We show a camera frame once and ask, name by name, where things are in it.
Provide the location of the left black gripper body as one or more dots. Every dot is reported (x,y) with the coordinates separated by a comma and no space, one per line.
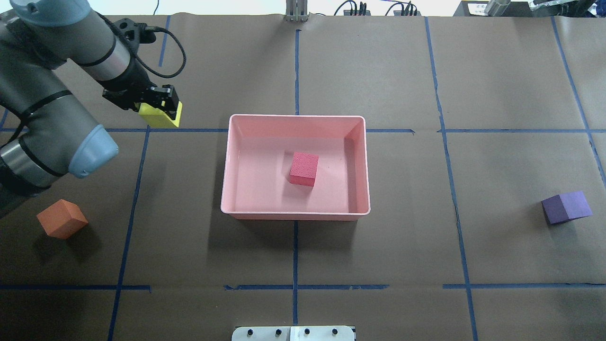
(127,86)

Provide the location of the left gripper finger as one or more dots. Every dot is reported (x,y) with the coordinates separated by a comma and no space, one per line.
(165,98)

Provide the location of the yellow foam block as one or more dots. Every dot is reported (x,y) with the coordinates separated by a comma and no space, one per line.
(157,119)

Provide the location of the red foam block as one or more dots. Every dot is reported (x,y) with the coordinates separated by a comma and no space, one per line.
(304,169)

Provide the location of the purple foam block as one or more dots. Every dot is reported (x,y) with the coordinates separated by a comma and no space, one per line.
(566,207)

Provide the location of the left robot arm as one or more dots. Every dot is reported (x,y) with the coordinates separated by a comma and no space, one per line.
(56,134)

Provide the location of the pink plastic bin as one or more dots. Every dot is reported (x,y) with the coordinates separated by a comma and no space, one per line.
(259,154)

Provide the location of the orange foam block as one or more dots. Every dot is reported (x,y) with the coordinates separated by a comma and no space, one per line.
(62,219)

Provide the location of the metal cylinder weight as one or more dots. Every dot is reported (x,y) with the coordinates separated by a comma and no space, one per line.
(496,8)

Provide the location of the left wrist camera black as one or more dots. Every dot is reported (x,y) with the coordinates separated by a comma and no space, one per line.
(137,33)

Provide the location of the aluminium frame post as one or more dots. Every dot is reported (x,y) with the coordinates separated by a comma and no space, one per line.
(296,11)

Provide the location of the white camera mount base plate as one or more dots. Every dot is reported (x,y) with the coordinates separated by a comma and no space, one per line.
(295,333)

